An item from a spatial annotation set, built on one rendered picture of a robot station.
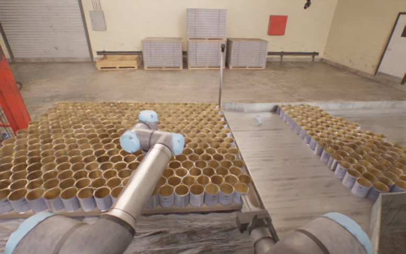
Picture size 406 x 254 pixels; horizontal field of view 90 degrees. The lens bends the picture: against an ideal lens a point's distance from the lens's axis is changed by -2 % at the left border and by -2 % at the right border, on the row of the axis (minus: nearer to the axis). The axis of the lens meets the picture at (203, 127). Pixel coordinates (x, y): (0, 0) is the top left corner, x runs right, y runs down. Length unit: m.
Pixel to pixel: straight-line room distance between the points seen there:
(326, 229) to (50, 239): 0.59
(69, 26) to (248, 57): 7.31
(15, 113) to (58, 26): 8.93
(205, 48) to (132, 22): 3.42
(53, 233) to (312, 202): 1.06
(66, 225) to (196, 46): 7.87
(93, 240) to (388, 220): 1.45
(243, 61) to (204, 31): 1.87
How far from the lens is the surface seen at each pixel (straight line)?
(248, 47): 8.56
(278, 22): 10.43
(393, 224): 1.66
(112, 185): 1.12
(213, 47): 8.29
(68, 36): 10.79
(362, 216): 1.29
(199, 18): 8.13
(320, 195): 1.29
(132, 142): 0.76
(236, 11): 10.05
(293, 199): 1.20
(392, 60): 9.22
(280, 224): 1.07
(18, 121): 2.14
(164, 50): 8.18
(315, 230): 0.56
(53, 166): 1.32
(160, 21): 9.79
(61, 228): 0.58
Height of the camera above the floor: 1.89
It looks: 29 degrees down
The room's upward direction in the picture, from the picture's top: 1 degrees clockwise
